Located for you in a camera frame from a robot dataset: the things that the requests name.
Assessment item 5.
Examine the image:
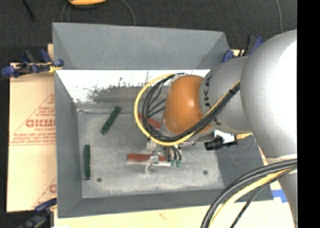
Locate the red-brown flat block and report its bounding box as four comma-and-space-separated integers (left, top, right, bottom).
126, 153, 166, 163
138, 113, 162, 130

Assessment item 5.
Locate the dark green flat block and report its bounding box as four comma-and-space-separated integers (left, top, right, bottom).
82, 144, 92, 181
100, 106, 123, 136

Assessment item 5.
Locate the grey metal bin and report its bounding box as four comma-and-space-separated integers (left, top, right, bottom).
51, 22, 274, 218

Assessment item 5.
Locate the brown cardboard board red print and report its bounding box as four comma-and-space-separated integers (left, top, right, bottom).
5, 71, 59, 213

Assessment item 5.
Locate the black cylinder on white bracket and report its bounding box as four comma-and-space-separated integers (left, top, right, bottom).
203, 132, 239, 151

